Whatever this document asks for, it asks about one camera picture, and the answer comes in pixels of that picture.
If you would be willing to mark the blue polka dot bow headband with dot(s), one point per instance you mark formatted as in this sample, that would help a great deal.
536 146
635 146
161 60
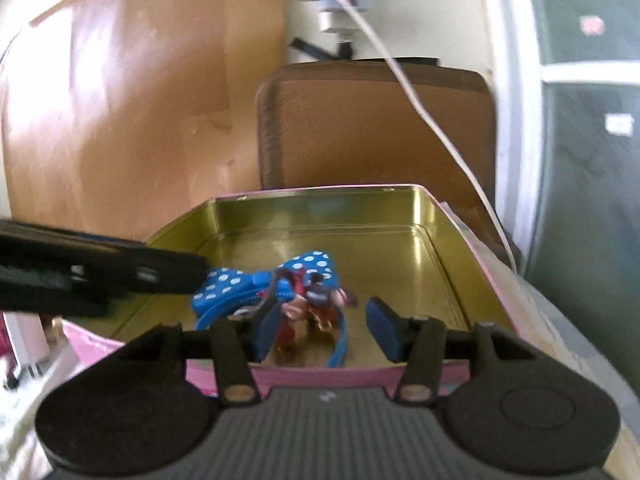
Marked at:
225 290

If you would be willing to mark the pink tin box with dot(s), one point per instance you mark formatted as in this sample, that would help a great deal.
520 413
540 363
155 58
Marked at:
395 255

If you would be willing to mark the wooden headboard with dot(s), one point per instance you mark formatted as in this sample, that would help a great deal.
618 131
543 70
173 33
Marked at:
125 110

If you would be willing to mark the green floor mat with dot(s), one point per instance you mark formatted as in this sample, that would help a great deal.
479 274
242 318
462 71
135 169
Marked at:
590 160

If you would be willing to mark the brown woven chair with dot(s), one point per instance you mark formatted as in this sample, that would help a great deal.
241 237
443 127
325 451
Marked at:
350 130

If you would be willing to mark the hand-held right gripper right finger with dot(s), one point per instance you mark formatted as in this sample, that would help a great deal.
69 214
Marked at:
384 331

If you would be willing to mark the small red doll figure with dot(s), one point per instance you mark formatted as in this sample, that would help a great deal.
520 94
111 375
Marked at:
320 300

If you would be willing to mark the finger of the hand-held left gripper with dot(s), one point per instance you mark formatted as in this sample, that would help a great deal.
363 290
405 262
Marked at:
150 267

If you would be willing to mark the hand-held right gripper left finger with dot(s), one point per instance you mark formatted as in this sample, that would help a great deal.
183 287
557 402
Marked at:
264 332

